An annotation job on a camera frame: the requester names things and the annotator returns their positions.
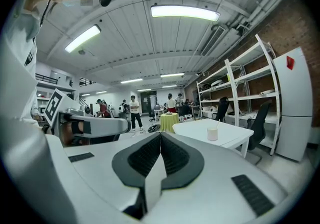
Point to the white metal shelf rack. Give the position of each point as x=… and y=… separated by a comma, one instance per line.
x=200, y=98
x=272, y=75

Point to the pale striped button shirt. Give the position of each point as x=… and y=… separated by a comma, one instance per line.
x=17, y=80

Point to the ceiling light panel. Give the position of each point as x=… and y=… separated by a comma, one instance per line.
x=169, y=86
x=185, y=12
x=82, y=38
x=172, y=75
x=144, y=90
x=131, y=81

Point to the black office chair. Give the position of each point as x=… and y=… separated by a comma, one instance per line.
x=222, y=109
x=260, y=123

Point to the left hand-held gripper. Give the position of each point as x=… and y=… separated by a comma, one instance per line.
x=62, y=103

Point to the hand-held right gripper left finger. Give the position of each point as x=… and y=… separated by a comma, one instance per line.
x=100, y=173

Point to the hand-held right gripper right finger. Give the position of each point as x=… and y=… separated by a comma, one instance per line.
x=215, y=168

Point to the yellow-green covered round table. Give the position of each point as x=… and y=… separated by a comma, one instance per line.
x=169, y=123

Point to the red sticker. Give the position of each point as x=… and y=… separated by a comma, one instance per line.
x=290, y=63

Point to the white paper roll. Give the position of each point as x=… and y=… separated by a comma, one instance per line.
x=267, y=92

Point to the black railing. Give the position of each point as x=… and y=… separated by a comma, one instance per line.
x=46, y=78

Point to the dark double door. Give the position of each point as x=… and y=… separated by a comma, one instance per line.
x=147, y=103

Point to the person's left hand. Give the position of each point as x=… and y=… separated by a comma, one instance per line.
x=67, y=136

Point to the ceiling air vent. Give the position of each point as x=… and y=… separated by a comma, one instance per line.
x=213, y=40

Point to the tall two-door refrigerator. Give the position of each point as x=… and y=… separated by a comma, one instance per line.
x=295, y=98

